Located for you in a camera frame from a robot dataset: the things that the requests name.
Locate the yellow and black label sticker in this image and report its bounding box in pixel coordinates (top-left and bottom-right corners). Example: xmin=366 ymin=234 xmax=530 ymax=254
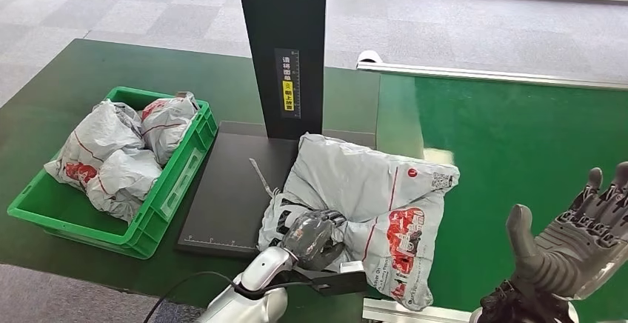
xmin=274 ymin=48 xmax=301 ymax=119

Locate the green conveyor belt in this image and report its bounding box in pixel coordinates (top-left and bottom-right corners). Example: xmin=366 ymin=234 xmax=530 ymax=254
xmin=376 ymin=73 xmax=628 ymax=323

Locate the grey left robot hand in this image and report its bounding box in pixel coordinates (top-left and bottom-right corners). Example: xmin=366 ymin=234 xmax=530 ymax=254
xmin=280 ymin=210 xmax=348 ymax=271

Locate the green plastic crate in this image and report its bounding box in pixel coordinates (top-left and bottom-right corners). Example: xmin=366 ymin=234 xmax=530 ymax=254
xmin=7 ymin=86 xmax=218 ymax=261

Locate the large grey parcel bag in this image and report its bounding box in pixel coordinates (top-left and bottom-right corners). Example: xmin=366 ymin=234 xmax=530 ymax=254
xmin=257 ymin=133 xmax=461 ymax=312

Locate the silver conveyor side rail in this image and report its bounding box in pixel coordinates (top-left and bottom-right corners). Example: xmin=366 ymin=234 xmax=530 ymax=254
xmin=356 ymin=60 xmax=628 ymax=91

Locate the aluminium profile bar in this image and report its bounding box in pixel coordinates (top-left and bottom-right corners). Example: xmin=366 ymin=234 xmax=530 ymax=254
xmin=361 ymin=297 xmax=473 ymax=323

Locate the black inbound scanning machine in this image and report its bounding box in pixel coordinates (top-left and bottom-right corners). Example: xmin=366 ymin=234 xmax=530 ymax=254
xmin=176 ymin=0 xmax=378 ymax=259

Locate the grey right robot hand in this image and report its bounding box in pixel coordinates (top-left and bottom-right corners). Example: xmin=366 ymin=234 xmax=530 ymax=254
xmin=505 ymin=161 xmax=628 ymax=302

